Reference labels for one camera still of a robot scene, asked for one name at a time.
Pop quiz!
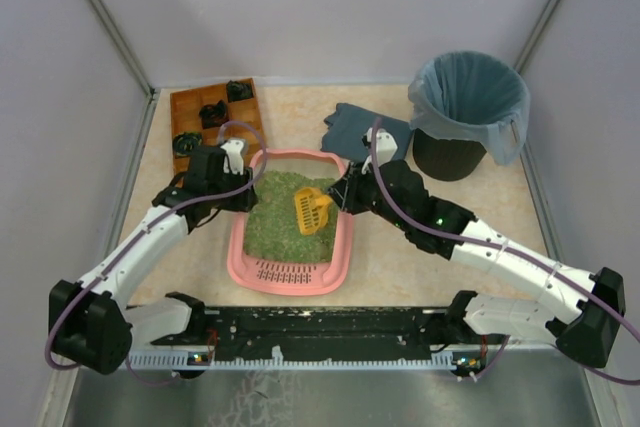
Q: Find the yellow plastic litter scoop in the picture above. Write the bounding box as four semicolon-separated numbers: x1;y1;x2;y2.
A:
294;187;333;236

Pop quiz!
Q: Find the pink litter box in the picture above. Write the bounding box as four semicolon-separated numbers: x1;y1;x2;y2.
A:
227;149;354;296

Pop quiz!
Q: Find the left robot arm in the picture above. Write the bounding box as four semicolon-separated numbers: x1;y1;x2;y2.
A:
45;138;257;375

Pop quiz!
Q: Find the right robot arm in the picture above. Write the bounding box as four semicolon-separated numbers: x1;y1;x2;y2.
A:
326;160;626;368

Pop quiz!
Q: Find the green cat litter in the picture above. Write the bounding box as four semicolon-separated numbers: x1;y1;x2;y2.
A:
243;170;337;263

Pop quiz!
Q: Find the folded grey-blue cloth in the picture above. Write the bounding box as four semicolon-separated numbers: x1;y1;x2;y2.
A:
320;103;412;162

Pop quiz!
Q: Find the black green coiled item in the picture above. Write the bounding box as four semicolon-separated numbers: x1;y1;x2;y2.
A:
172;132;203;158

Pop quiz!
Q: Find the black trash bin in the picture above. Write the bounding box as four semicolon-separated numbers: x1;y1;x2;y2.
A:
412;129;487;182

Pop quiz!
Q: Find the black coiled item middle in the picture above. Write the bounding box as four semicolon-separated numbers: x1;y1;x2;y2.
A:
199;100;229;129

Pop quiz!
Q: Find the black coiled item top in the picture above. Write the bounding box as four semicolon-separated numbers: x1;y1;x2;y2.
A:
226;80;254;103

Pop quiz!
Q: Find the blue plastic bin liner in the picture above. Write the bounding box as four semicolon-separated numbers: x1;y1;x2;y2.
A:
408;51;531;166

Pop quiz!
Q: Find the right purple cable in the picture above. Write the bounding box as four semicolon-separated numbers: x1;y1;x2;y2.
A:
370;116;640;388

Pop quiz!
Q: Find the purple cable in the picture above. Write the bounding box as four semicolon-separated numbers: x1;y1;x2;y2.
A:
44;121;269;373
370;116;640;388

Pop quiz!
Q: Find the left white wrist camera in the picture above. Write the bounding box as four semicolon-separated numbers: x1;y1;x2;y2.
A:
220;137;248;175

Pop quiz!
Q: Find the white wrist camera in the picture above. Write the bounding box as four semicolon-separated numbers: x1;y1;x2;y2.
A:
220;137;248;175
361;128;397;174

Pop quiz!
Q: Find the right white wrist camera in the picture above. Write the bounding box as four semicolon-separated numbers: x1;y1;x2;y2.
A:
361;128;397;174

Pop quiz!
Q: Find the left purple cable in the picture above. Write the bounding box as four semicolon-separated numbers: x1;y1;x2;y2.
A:
44;121;269;373

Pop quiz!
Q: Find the black metal base rail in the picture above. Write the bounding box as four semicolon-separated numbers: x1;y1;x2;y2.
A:
107;304;506;373

